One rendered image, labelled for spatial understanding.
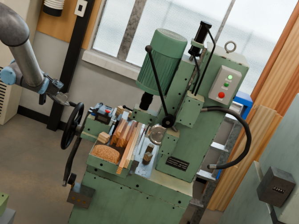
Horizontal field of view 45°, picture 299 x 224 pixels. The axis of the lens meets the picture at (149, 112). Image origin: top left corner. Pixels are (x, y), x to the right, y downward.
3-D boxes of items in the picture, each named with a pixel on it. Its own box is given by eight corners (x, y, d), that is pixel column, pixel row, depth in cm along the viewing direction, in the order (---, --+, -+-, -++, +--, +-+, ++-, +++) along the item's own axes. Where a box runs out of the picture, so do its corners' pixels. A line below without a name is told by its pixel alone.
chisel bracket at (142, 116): (130, 116, 205) (135, 103, 201) (153, 125, 205) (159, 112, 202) (128, 121, 198) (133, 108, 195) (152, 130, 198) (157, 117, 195)
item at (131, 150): (141, 117, 228) (143, 110, 226) (143, 118, 228) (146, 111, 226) (123, 167, 173) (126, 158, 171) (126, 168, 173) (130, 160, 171)
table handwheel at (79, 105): (53, 151, 194) (65, 144, 223) (88, 165, 194) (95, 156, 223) (72, 101, 193) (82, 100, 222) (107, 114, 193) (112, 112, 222)
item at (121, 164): (135, 125, 216) (136, 119, 214) (138, 126, 216) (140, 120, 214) (115, 173, 167) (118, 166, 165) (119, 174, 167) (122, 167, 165)
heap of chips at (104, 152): (95, 145, 182) (97, 138, 180) (121, 154, 182) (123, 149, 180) (90, 154, 173) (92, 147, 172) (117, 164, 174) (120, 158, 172)
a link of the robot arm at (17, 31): (28, 7, 130) (52, 81, 193) (-4, -6, 130) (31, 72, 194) (13, 33, 126) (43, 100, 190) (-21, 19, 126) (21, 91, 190)
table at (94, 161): (98, 110, 230) (101, 101, 228) (143, 127, 231) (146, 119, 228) (66, 157, 175) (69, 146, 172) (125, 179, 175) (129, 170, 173)
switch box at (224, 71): (208, 94, 179) (221, 64, 172) (226, 101, 179) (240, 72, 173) (208, 98, 173) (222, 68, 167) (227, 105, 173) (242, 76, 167)
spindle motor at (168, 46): (138, 78, 201) (157, 25, 189) (167, 89, 201) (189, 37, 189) (132, 88, 185) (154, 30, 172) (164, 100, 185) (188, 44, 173)
